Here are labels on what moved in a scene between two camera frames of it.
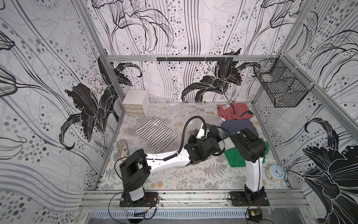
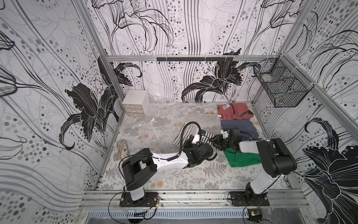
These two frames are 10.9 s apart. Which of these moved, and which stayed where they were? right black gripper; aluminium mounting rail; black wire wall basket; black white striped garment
Moved: black white striped garment; right black gripper
Stayed: black wire wall basket; aluminium mounting rail
